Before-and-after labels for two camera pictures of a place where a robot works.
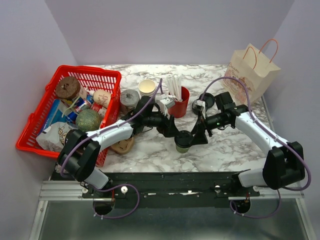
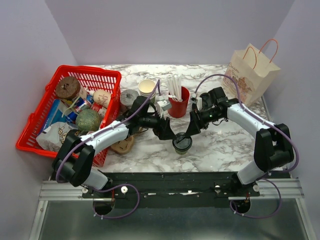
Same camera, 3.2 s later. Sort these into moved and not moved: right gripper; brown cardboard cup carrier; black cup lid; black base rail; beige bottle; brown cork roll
Moved: black cup lid; right gripper
Not moved: brown cork roll; black base rail; beige bottle; brown cardboard cup carrier
